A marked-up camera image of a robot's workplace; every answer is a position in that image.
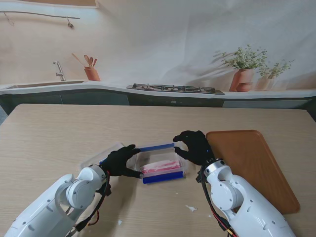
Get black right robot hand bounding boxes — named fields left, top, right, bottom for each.
left=172, top=130, right=215, bottom=166

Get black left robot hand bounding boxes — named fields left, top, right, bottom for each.
left=102, top=144, right=145, bottom=179

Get clear lid with blue label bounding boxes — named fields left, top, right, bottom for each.
left=80, top=141, right=139, bottom=173

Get clear container with blue clips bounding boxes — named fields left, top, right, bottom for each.
left=133, top=142, right=190, bottom=185

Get pink bacon slices stack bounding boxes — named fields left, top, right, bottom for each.
left=140, top=159, right=182, bottom=175

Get brown wooden tray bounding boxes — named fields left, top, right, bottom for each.
left=206, top=130, right=301, bottom=215

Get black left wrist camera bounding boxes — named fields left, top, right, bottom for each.
left=100, top=184, right=112, bottom=197

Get left arm black red cable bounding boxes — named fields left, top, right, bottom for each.
left=71, top=170, right=111, bottom=233

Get arm black red cable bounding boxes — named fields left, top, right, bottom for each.
left=201, top=170, right=237, bottom=237
left=71, top=170, right=111, bottom=233

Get right arm black red cable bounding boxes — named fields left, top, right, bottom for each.
left=201, top=170, right=237, bottom=237

